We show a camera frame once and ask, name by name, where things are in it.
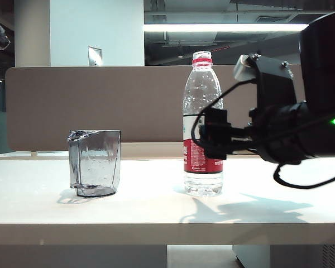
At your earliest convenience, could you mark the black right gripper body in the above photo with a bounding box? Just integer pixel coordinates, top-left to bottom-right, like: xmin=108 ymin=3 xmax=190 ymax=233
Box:
xmin=230 ymin=102 xmax=313 ymax=164

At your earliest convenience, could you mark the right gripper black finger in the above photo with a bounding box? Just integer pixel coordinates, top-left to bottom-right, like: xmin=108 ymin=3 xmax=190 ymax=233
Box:
xmin=203 ymin=108 xmax=231 ymax=160

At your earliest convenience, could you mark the clear red-label water bottle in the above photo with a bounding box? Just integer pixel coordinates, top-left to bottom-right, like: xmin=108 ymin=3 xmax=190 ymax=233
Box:
xmin=182 ymin=51 xmax=224 ymax=198

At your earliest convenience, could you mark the grey octagonal glass mug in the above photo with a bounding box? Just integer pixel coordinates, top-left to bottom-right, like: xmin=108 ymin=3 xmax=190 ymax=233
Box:
xmin=68 ymin=129 xmax=121 ymax=198

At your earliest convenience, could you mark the white ceiling light strip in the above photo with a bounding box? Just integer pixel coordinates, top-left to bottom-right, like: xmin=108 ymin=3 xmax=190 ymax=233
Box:
xmin=143 ymin=23 xmax=310 ymax=32

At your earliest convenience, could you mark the thin black camera cable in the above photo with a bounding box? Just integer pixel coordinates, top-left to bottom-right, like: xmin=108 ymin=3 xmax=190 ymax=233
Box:
xmin=190 ymin=78 xmax=257 ymax=149

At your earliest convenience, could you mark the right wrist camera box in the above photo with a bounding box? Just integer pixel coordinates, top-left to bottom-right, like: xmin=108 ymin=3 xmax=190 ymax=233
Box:
xmin=233 ymin=54 xmax=298 ymax=110

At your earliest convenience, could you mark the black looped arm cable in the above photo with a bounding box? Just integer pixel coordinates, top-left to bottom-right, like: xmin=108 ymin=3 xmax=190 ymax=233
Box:
xmin=272 ymin=163 xmax=335 ymax=190

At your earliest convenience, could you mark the beige desk cable tray flap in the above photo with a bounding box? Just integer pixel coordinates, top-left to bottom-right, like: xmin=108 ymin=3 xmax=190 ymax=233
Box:
xmin=119 ymin=142 xmax=184 ymax=160

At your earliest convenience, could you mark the metal wall plate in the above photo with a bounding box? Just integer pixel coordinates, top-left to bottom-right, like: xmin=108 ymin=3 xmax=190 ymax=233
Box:
xmin=87 ymin=46 xmax=102 ymax=67

